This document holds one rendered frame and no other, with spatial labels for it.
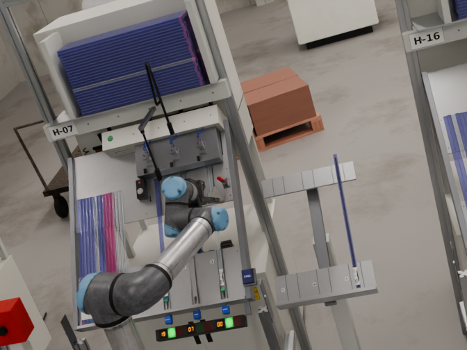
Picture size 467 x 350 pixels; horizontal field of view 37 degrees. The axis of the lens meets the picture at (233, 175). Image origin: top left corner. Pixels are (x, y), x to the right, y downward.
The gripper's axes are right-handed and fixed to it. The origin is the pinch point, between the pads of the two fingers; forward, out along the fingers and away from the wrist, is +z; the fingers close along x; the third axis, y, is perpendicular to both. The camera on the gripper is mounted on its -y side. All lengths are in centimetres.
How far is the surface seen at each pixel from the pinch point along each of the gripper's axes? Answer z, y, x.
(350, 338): 34, -56, -38
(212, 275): 6.9, -24.4, 3.5
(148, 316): 3.1, -34.9, 29.2
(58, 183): 251, 89, 189
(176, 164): 8.7, 20.1, 11.2
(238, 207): 9.8, -1.4, -9.4
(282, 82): 314, 147, 7
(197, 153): 9.2, 22.7, 2.7
